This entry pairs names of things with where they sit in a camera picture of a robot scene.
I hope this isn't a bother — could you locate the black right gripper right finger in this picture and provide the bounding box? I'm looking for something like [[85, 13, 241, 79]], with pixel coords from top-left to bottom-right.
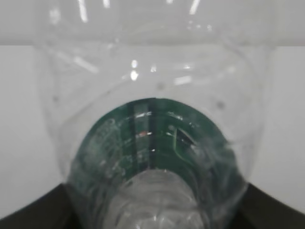
[[238, 184, 305, 229]]

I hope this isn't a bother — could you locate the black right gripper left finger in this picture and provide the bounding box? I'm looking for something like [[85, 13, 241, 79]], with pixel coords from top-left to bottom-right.
[[0, 185, 79, 229]]

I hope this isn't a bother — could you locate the clear green-label water bottle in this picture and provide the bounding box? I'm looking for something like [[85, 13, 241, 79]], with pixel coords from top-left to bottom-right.
[[35, 0, 275, 229]]

